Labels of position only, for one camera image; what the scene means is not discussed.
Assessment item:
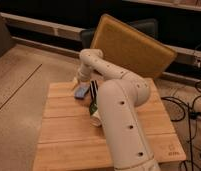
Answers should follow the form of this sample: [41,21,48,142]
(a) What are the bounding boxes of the green bowl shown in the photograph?
[89,102,98,115]

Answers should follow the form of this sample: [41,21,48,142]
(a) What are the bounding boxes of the dark sofa corner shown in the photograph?
[0,15,15,57]

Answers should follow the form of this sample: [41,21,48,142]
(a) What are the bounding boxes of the yellow cushion board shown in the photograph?
[91,14,177,78]

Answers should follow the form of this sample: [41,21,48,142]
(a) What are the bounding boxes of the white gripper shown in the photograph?
[72,65,92,86]

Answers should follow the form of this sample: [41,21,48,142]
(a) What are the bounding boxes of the black chair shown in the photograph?
[80,18,158,48]

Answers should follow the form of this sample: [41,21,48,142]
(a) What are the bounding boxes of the black floor cables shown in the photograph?
[160,79,201,171]

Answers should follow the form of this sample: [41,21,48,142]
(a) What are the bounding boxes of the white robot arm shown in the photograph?
[77,49,161,171]

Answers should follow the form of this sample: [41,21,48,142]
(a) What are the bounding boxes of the white shelf rail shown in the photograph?
[0,12,83,41]

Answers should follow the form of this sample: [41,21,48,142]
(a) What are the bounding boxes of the black striped utensil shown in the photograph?
[90,80,98,103]

